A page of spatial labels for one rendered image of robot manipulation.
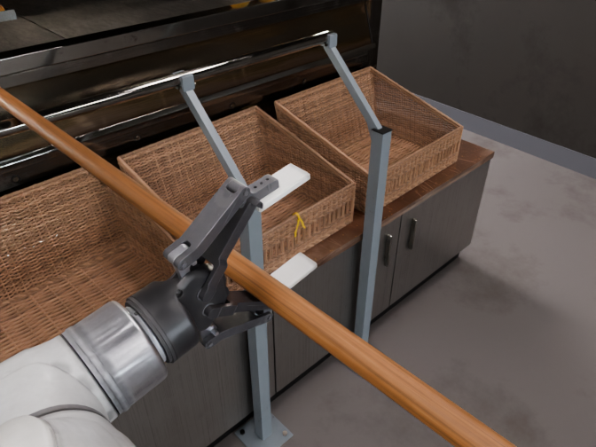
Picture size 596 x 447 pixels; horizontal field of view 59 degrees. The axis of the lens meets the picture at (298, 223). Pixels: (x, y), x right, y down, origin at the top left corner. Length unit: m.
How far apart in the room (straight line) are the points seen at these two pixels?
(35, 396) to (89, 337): 0.07
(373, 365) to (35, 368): 0.29
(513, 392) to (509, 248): 0.88
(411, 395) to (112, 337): 0.26
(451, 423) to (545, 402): 1.67
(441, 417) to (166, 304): 0.26
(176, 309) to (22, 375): 0.13
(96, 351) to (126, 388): 0.04
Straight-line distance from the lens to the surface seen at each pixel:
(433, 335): 2.22
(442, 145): 2.04
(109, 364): 0.48
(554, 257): 2.80
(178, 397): 1.51
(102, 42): 1.58
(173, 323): 0.49
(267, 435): 1.87
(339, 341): 0.52
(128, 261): 1.65
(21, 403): 0.45
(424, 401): 0.49
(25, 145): 1.55
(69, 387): 0.46
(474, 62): 3.77
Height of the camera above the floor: 1.59
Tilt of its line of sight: 35 degrees down
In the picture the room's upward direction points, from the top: straight up
